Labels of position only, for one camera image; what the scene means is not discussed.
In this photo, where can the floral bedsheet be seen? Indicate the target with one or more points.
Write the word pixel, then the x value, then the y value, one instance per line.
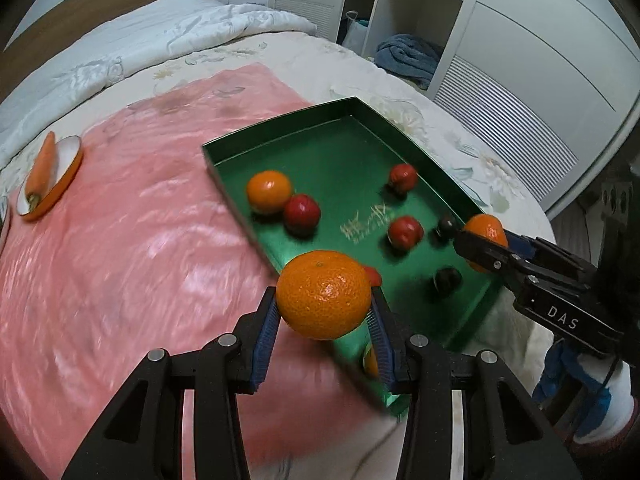
pixel 450 135

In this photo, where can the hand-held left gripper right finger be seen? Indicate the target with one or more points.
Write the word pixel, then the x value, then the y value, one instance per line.
pixel 385 355

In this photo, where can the orange carrot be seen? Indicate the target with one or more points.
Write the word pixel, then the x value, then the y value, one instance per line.
pixel 41 170

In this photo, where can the pink plastic sheet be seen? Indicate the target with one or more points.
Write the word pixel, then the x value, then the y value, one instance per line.
pixel 140 240

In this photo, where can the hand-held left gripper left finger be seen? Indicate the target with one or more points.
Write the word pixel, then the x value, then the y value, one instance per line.
pixel 262 355

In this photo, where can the orange bowl with white inside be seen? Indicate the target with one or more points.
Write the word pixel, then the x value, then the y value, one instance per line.
pixel 67 165

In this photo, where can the green rectangular tray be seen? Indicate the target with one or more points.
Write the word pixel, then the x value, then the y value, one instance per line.
pixel 345 160

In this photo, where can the white wardrobe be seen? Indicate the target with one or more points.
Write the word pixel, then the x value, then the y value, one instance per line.
pixel 525 70

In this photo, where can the person's right hand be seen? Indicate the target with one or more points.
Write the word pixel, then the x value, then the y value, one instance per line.
pixel 590 400

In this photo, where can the blue towel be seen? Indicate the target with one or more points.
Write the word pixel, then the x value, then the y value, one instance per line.
pixel 407 60

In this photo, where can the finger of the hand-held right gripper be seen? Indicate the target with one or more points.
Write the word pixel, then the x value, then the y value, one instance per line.
pixel 522 246
pixel 480 252

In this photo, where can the small red apple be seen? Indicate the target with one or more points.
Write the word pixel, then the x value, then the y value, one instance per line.
pixel 374 276
pixel 405 230
pixel 302 211
pixel 403 176

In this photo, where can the white quilt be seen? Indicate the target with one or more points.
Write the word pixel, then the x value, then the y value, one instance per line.
pixel 150 35

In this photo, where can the white plastic bag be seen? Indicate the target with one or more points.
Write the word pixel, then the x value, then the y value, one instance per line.
pixel 356 32

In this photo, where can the orange mandarin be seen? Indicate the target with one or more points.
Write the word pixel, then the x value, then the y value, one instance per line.
pixel 371 362
pixel 324 294
pixel 487 227
pixel 269 191

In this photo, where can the dark purple plum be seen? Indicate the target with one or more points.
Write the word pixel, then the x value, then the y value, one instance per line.
pixel 447 280
pixel 446 226

